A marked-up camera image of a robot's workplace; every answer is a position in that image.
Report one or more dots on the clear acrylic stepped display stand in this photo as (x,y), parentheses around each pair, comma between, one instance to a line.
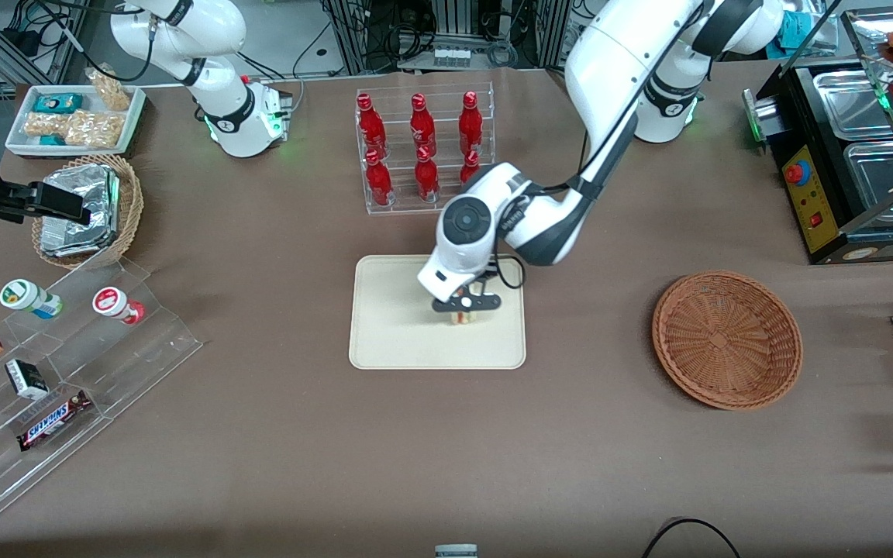
(105,372)

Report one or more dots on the small teal snack packet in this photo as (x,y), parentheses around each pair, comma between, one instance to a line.
(53,140)

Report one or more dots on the teal cloth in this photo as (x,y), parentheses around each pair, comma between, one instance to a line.
(794,31)

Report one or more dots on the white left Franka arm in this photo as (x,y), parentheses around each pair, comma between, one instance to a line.
(617,62)

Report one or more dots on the aluminium frame rack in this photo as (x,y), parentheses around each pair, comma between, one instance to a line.
(454,23)

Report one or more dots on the beige rectangular serving tray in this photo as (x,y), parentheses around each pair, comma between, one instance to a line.
(392,325)

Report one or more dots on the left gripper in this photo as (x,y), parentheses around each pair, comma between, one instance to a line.
(491,273)

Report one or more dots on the Snickers chocolate bar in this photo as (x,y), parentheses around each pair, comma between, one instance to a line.
(53,422)

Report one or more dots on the brown table cover sheet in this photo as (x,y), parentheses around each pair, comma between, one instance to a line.
(260,465)

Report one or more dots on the teal snack box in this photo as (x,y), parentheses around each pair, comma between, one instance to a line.
(57,103)

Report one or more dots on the clear acrylic bottle rack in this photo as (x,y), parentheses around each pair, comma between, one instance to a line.
(400,209)

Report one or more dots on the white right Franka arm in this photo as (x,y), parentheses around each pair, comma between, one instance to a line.
(222,101)

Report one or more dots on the light tan wicker basket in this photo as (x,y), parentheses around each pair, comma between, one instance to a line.
(130,209)

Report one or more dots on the small grey device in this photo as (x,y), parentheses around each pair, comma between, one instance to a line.
(456,552)

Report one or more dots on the black food warmer cabinet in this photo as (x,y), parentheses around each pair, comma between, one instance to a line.
(807,201)

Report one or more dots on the small black and white box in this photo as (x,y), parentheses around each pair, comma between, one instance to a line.
(26,380)

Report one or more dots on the red cola bottle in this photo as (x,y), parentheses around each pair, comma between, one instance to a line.
(468,167)
(371,124)
(470,124)
(426,178)
(379,182)
(422,124)

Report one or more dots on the triangular sandwich wedge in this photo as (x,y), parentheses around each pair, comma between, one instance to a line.
(463,318)

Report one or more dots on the red capped white drink bottle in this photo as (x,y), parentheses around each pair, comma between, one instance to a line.
(115,304)

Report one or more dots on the brown round wicker basket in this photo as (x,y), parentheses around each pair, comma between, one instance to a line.
(725,341)

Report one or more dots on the silver foil wrapped package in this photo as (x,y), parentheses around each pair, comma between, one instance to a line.
(67,240)
(94,190)

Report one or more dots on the white rectangular snack tray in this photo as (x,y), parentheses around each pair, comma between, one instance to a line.
(20,132)

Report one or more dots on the clear bag of puffed snacks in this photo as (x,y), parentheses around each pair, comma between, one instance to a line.
(43,124)
(96,129)
(112,89)

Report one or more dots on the white power strip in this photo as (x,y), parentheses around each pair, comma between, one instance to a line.
(452,56)

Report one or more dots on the green capped white drink bottle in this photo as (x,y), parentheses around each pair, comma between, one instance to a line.
(28,298)

